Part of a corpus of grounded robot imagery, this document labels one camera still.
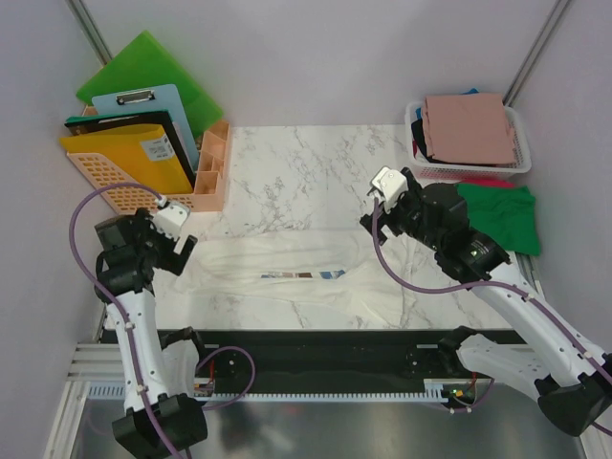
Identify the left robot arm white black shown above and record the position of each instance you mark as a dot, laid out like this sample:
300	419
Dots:
162	415

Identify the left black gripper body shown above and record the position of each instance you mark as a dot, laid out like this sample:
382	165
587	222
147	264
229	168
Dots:
159	251

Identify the pink folded t shirt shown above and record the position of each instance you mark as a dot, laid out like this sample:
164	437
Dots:
467	129

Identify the white printed t shirt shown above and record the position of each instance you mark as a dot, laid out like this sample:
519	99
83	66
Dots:
300	279

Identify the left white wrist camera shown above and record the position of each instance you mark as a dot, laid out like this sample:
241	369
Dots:
170	218

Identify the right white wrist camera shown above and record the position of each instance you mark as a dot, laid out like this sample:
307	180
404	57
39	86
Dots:
387	186

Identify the green t shirt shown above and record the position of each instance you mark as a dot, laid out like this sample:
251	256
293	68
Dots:
505	214

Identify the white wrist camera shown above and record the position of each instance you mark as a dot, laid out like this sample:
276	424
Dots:
387	186
170	218

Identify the light blue clipboard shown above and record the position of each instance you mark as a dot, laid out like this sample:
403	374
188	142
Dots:
155	98

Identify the orange mesh file holder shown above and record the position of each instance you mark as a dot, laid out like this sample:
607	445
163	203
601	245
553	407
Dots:
123	193

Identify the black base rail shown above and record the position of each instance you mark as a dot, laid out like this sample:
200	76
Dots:
326	361

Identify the peach compartment organizer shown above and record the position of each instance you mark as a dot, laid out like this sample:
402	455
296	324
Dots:
213	170

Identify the white laundry basket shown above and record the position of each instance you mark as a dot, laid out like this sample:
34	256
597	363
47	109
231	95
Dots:
422	168

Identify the green plastic board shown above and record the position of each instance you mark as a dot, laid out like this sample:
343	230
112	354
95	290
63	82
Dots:
144	62

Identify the black garment in basket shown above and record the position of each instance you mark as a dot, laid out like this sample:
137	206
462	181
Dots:
418	137

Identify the black folder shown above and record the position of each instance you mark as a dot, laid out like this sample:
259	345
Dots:
84	125

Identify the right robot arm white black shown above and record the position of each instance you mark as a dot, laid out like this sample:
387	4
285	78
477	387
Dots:
566	374

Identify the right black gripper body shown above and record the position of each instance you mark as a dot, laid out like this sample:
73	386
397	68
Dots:
405	217

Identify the white cable duct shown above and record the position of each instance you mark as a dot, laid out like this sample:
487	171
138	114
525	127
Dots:
432	393

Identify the yellow folder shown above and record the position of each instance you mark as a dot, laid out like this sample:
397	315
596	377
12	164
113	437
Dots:
144	151

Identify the red t shirt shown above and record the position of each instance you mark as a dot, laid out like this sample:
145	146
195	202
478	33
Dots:
488	183

